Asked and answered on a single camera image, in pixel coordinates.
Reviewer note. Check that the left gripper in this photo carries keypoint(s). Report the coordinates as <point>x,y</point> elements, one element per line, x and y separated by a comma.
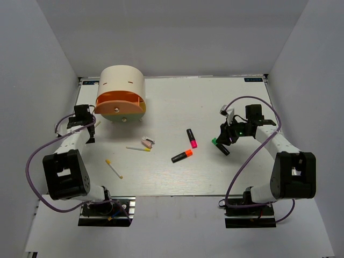
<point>92,140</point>

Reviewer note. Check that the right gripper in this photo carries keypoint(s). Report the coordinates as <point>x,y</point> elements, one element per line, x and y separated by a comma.
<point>227,133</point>

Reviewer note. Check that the round cream drawer organizer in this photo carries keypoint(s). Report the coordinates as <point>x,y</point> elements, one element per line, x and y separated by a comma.
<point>121,95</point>

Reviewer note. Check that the bright yellow white marker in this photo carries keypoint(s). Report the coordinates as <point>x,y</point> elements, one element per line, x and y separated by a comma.
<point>138,149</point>

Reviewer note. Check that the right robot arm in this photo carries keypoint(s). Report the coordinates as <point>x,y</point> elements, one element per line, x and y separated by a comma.
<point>294,172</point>

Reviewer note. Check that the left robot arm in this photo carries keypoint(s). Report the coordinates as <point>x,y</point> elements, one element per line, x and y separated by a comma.
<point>65,171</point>

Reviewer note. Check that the black green highlighter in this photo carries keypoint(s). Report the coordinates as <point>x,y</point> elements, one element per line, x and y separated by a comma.
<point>221,147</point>

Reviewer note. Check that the left blue corner label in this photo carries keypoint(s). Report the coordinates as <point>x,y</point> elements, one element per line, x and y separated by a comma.
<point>92,82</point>

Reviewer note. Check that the blue corner label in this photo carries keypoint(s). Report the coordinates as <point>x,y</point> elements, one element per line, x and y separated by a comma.
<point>92,82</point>
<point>253,79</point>

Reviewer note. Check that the black pink highlighter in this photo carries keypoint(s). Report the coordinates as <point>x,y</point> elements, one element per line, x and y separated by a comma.
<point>192,139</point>

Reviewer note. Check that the black orange highlighter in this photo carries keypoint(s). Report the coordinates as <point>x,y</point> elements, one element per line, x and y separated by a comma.
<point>182,156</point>

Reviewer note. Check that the yellow capped white marker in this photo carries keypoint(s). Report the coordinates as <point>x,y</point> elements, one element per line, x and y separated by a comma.
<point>113,169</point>

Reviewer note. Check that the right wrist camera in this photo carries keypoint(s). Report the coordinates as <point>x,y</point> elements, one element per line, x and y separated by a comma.
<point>228,112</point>

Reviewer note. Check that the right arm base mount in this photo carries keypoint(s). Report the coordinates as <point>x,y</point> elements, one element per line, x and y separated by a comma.
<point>255,217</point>

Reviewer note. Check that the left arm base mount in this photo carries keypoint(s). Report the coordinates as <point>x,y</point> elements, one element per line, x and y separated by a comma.
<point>119,213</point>

